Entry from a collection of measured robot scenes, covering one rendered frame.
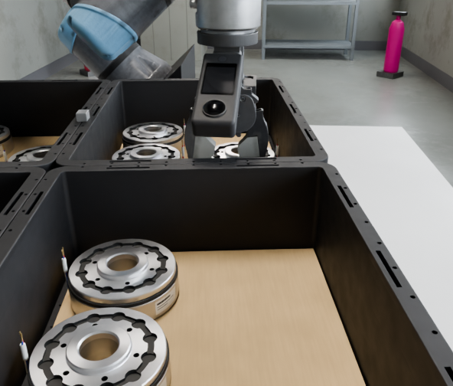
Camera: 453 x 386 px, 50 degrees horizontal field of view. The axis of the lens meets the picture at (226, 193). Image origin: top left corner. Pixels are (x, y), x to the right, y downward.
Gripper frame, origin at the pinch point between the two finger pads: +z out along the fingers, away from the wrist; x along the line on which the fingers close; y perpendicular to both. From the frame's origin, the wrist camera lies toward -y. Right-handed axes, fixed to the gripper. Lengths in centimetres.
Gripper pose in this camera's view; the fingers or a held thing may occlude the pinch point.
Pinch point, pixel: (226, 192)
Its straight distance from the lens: 63.7
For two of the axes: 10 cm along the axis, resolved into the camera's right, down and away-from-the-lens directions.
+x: -10.0, -0.3, 0.6
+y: 0.6, -4.4, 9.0
